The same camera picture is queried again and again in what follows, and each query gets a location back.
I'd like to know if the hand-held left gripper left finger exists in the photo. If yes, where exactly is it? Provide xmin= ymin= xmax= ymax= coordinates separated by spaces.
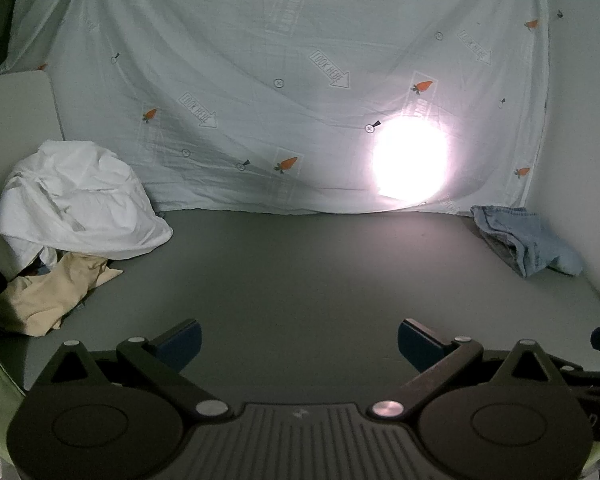
xmin=44 ymin=318 xmax=230 ymax=420

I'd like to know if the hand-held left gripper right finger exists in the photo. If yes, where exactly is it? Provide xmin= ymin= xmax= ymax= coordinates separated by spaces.
xmin=369 ymin=318 xmax=565 ymax=419

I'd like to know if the white garment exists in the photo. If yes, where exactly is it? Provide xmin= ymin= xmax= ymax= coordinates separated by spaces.
xmin=0 ymin=140 xmax=174 ymax=282

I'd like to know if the blue denim garment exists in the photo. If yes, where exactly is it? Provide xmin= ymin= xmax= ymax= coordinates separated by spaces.
xmin=470 ymin=205 xmax=585 ymax=279

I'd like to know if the beige garment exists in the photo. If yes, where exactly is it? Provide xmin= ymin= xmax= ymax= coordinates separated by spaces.
xmin=0 ymin=252 xmax=124 ymax=337

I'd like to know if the carrot print bed sheet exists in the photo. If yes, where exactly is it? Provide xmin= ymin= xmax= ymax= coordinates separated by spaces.
xmin=0 ymin=0 xmax=552 ymax=217

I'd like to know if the white flat board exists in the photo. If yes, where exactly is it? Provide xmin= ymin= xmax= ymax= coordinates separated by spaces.
xmin=0 ymin=70 xmax=65 ymax=206

